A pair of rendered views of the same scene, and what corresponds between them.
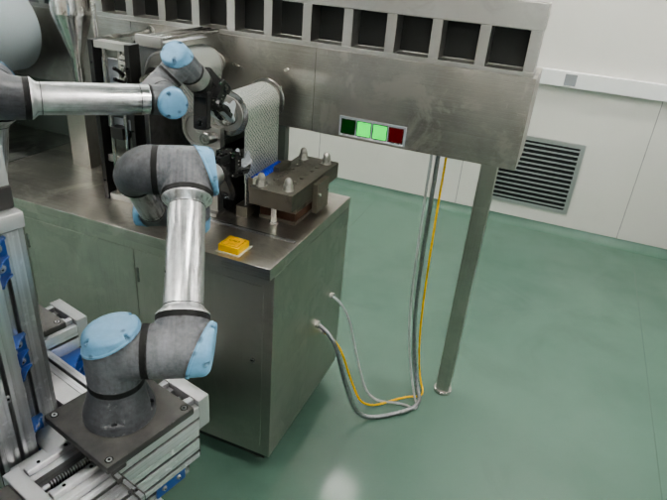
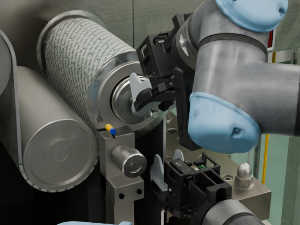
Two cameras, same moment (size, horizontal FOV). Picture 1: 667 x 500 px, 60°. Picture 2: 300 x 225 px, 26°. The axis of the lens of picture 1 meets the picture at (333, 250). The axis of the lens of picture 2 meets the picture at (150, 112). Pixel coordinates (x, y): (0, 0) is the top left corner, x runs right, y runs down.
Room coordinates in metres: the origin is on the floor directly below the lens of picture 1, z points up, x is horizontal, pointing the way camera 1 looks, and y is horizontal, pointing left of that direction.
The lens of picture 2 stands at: (1.18, 1.03, 1.64)
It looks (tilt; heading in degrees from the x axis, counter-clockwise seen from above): 24 degrees down; 314
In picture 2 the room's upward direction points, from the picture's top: straight up
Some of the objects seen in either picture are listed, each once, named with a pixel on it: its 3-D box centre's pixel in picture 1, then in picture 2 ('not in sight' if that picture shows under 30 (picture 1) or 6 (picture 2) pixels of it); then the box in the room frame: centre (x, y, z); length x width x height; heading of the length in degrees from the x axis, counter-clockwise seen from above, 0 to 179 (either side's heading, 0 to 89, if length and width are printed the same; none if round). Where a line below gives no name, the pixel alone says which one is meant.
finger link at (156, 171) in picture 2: not in sight; (159, 169); (1.82, 0.34, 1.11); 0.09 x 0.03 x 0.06; 161
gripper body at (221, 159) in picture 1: (225, 165); (200, 195); (1.72, 0.36, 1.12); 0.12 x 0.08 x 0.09; 160
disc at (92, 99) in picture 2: (228, 113); (131, 96); (1.85, 0.38, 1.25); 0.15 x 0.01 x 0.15; 70
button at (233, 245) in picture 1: (233, 245); not in sight; (1.57, 0.31, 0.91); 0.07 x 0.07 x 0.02; 70
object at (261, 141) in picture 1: (261, 148); (135, 137); (1.94, 0.28, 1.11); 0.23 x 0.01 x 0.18; 160
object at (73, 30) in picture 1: (81, 92); not in sight; (2.20, 1.02, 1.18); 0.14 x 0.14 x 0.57
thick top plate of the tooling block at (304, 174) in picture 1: (296, 181); (179, 166); (1.94, 0.15, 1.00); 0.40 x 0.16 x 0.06; 160
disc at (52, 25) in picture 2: (265, 98); (74, 48); (2.08, 0.29, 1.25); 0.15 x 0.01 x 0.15; 70
